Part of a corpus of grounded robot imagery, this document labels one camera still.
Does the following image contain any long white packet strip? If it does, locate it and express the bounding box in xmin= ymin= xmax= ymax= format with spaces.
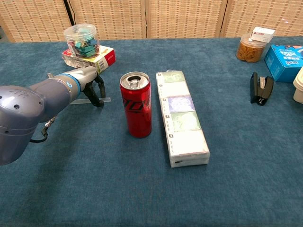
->
xmin=155 ymin=70 xmax=211 ymax=169

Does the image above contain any blue cookie box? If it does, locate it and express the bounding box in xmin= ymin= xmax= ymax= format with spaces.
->
xmin=264 ymin=44 xmax=303 ymax=83

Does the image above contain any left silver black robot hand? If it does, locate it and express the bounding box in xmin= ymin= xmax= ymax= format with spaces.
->
xmin=75 ymin=66 xmax=106 ymax=108

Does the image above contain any clear plastic straw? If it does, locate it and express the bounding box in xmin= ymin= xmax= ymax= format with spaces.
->
xmin=70 ymin=96 xmax=111 ymax=105

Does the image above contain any small white box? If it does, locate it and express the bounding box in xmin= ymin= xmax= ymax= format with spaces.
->
xmin=250 ymin=26 xmax=276 ymax=43

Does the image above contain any clear jar of binder clips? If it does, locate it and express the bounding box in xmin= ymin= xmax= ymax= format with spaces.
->
xmin=63 ymin=23 xmax=100 ymax=59

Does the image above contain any red soda can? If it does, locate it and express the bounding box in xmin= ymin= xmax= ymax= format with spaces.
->
xmin=119 ymin=71 xmax=152 ymax=139

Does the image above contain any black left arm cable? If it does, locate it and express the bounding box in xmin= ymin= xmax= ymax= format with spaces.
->
xmin=29 ymin=115 xmax=57 ymax=143

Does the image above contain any black stapler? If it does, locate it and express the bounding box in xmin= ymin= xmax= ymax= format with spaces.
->
xmin=250 ymin=72 xmax=275 ymax=106

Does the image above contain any clear jar of rubber bands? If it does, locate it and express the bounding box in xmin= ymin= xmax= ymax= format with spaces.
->
xmin=236 ymin=33 xmax=268 ymax=63

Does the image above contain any black tripod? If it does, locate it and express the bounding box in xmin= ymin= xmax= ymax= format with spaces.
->
xmin=62 ymin=0 xmax=76 ymax=26

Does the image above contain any blue table mat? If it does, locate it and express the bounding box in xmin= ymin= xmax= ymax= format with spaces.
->
xmin=0 ymin=36 xmax=303 ymax=227

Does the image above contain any bamboo folding screen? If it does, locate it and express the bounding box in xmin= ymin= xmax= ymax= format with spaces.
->
xmin=0 ymin=0 xmax=303 ymax=43

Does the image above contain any red white carton box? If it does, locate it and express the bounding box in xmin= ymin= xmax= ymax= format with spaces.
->
xmin=62 ymin=45 xmax=116 ymax=75

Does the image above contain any cream lidded food container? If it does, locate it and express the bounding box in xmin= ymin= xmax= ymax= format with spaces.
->
xmin=293 ymin=66 xmax=303 ymax=105

